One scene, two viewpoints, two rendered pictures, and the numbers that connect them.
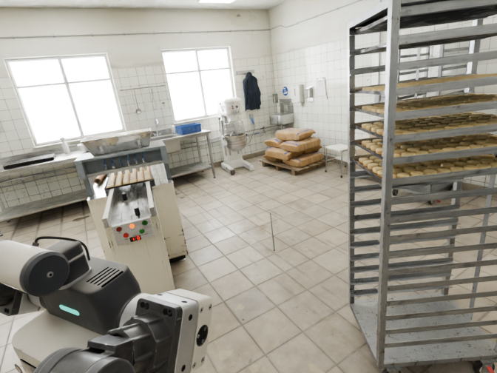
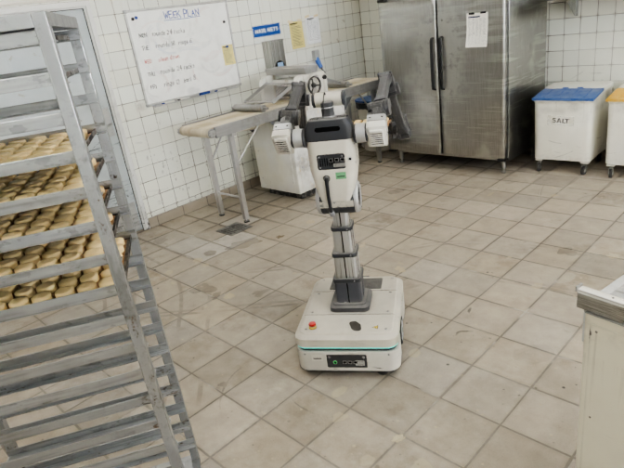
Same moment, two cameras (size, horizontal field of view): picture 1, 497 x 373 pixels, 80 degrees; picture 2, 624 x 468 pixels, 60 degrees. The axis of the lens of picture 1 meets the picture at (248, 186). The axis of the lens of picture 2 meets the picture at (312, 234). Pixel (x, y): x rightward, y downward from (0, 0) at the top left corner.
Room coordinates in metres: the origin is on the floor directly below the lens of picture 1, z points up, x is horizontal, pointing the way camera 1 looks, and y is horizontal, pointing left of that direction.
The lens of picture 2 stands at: (2.94, -0.41, 1.74)
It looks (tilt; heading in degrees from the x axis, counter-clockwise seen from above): 22 degrees down; 166
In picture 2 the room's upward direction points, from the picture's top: 8 degrees counter-clockwise
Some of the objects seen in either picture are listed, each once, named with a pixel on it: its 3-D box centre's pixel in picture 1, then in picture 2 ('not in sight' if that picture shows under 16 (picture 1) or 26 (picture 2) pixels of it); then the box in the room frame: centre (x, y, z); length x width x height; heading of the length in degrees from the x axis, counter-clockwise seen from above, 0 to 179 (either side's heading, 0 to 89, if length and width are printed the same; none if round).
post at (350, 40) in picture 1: (351, 186); (140, 345); (1.58, -0.59, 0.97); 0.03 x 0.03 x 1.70; 88
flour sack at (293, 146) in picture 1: (301, 143); not in sight; (5.27, -1.05, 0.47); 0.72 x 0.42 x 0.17; 123
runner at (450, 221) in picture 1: (404, 226); (57, 448); (1.54, -0.89, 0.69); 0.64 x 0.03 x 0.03; 88
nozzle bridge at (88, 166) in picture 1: (126, 168); not in sight; (2.61, 1.07, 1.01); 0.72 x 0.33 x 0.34; 108
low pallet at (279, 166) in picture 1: (293, 163); not in sight; (5.52, -0.92, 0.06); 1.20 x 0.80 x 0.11; 30
